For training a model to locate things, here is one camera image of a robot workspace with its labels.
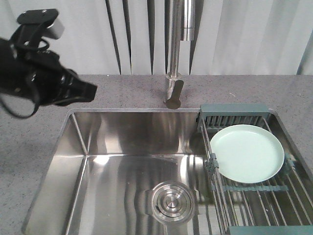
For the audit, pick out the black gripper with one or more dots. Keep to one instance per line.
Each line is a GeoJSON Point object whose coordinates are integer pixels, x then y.
{"type": "Point", "coordinates": [36, 74]}

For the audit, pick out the white curtain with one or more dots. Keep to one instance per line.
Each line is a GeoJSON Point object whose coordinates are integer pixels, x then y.
{"type": "Point", "coordinates": [232, 37]}

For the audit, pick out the grey-blue dish drying rack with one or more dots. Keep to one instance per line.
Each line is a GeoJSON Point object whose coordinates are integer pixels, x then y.
{"type": "Point", "coordinates": [259, 183]}

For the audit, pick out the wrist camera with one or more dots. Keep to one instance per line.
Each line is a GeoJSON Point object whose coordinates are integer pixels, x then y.
{"type": "Point", "coordinates": [35, 24]}

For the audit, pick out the round steel sink drain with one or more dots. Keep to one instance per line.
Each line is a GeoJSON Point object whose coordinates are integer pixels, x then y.
{"type": "Point", "coordinates": [172, 202]}

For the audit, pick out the light green round plate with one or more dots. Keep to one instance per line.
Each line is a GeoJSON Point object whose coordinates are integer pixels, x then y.
{"type": "Point", "coordinates": [247, 153]}

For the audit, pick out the stainless steel sink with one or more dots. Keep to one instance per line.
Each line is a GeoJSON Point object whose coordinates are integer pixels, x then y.
{"type": "Point", "coordinates": [105, 164]}

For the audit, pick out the chrome faucet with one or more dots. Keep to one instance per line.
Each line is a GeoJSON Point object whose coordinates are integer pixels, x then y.
{"type": "Point", "coordinates": [182, 29]}

